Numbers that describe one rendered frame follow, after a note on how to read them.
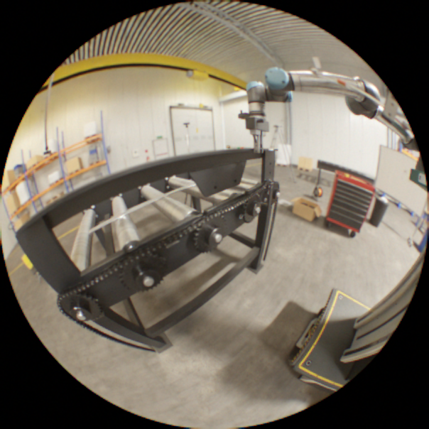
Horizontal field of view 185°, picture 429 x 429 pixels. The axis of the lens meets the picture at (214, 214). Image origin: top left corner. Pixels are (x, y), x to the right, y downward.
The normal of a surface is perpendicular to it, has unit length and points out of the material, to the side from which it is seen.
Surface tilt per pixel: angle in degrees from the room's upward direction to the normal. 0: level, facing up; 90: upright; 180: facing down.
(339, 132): 90
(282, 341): 0
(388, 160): 90
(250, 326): 0
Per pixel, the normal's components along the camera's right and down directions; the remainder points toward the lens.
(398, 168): -0.94, 0.22
